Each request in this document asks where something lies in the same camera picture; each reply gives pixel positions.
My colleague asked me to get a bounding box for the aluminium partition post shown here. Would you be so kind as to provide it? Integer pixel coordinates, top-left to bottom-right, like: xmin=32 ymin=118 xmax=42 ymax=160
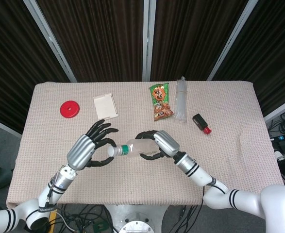
xmin=207 ymin=0 xmax=259 ymax=81
xmin=142 ymin=0 xmax=157 ymax=82
xmin=23 ymin=0 xmax=78 ymax=83

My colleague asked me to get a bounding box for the beige woven tablecloth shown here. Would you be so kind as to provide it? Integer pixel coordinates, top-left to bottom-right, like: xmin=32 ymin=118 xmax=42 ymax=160
xmin=5 ymin=81 xmax=284 ymax=209

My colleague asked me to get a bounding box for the green circuit board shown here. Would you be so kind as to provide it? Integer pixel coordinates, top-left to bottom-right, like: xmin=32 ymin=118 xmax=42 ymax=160
xmin=92 ymin=221 xmax=107 ymax=233

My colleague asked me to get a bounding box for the black floor cable tangle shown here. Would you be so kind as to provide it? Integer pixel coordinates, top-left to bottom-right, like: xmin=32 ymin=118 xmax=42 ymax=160
xmin=175 ymin=205 xmax=204 ymax=233
xmin=56 ymin=203 xmax=114 ymax=233

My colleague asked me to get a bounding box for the black power strip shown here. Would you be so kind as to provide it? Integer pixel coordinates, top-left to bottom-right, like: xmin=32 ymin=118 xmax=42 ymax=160
xmin=270 ymin=134 xmax=285 ymax=152

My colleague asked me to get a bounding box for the white floor cable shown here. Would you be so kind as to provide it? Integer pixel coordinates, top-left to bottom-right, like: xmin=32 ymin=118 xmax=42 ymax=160
xmin=50 ymin=210 xmax=78 ymax=233

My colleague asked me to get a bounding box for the clear plastic bottle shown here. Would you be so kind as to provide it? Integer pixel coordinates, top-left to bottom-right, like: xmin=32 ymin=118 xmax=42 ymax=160
xmin=107 ymin=138 xmax=160 ymax=159

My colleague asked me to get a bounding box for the red round disc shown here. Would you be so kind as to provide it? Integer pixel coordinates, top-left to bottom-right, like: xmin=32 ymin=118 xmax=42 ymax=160
xmin=60 ymin=100 xmax=81 ymax=119

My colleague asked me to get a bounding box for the green snack bag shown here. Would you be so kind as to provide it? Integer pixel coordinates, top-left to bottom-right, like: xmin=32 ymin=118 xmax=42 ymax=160
xmin=149 ymin=82 xmax=175 ymax=122

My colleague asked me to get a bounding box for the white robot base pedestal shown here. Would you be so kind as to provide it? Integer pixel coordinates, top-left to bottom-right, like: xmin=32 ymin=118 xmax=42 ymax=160
xmin=103 ymin=203 xmax=170 ymax=233

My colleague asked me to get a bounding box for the clear plastic strip bundle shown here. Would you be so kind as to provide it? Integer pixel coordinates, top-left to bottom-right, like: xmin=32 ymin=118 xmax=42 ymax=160
xmin=173 ymin=76 xmax=189 ymax=124

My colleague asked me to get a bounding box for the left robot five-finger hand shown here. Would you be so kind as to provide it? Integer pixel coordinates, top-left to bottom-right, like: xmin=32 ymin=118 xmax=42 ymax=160
xmin=66 ymin=119 xmax=119 ymax=170

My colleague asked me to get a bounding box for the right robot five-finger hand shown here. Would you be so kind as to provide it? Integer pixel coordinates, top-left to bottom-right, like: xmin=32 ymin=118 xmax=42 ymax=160
xmin=134 ymin=130 xmax=181 ymax=161

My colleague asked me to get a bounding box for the white shallow box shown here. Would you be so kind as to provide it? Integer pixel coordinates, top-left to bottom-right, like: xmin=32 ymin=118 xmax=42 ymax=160
xmin=93 ymin=93 xmax=119 ymax=121

